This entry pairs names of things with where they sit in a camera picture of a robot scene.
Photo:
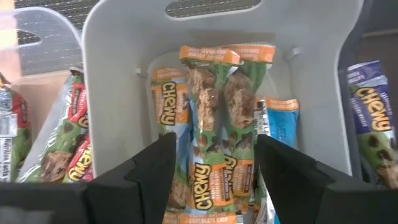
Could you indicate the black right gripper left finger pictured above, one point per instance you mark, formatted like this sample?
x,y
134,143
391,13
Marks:
x,y
124,193

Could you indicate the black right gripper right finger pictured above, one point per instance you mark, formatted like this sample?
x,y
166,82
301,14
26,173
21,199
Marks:
x,y
311,199

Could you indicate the red Chewy granola bar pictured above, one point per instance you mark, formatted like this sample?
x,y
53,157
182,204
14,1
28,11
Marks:
x,y
81,161
59,137

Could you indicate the blue white snack packet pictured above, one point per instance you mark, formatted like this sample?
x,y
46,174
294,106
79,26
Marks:
x,y
283,124

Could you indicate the purple Chewy granola bar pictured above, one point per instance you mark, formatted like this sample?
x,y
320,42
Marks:
x,y
370,109

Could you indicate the blue snack bar bottom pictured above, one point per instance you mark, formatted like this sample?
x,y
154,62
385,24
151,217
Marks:
x,y
15,130

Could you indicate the white frosted plastic bin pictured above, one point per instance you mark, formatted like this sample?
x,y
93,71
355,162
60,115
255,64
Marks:
x,y
124,93

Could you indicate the clear plastic bin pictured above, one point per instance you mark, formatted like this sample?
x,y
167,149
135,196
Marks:
x,y
40,87

